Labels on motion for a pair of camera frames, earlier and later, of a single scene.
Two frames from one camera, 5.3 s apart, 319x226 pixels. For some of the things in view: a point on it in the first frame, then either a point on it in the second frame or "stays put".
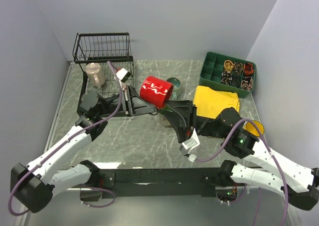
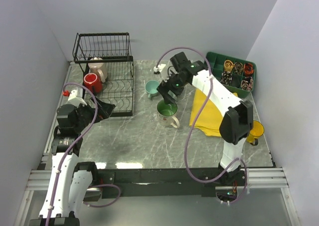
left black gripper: (132, 104) to (104, 110)
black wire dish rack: (113, 48) stays put
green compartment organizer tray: (228, 74) stays put
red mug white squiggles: (155, 92) to (91, 82)
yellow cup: (248, 126) stays put
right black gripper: (187, 111) to (165, 87)
